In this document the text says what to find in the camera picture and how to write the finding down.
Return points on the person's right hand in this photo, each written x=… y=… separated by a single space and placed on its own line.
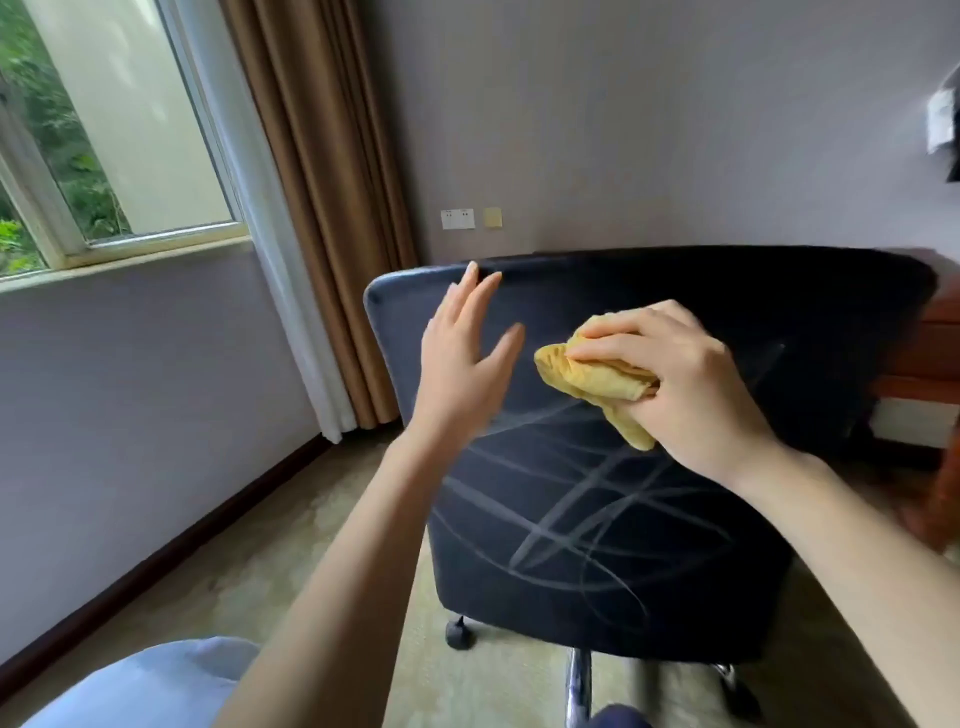
x=697 y=397

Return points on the person's left hand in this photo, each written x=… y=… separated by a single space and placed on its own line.
x=457 y=382

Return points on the yellow cleaning cloth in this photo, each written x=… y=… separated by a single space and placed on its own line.
x=592 y=382

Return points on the black leather chair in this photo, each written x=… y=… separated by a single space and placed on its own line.
x=787 y=300

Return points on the person's right forearm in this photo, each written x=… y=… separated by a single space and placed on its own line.
x=877 y=570

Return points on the person's left forearm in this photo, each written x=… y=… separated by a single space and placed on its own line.
x=345 y=600

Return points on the large white socket plate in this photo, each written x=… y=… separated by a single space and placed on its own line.
x=457 y=219

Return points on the brown and white curtains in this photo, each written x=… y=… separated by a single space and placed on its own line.
x=277 y=247

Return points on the red-brown wooden table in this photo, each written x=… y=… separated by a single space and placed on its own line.
x=922 y=360

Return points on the navy dress with white trim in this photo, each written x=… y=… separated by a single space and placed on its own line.
x=619 y=718

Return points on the dark wooden baseboard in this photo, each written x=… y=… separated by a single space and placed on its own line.
x=150 y=562

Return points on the black television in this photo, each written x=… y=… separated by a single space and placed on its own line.
x=954 y=135

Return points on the white bed sheet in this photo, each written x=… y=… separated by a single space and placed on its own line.
x=150 y=686

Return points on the yellow switch plate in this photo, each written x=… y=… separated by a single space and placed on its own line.
x=493 y=217

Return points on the window with cream frame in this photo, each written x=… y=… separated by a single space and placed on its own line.
x=150 y=247

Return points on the white wall unit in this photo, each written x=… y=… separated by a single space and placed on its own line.
x=939 y=120

